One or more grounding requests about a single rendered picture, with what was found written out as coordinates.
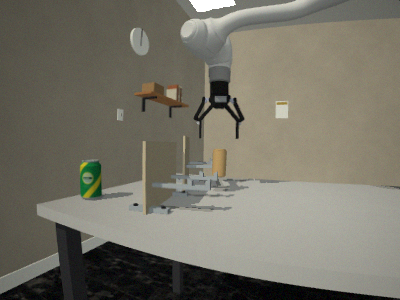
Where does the tan wooden mallet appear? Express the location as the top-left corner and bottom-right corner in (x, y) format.
(212, 149), (227, 177)

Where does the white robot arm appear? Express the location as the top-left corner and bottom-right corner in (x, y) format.
(181, 0), (349, 83)

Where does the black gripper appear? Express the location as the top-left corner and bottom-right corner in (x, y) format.
(194, 81), (245, 139)

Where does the green drink can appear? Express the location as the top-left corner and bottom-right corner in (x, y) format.
(80, 160), (102, 200)

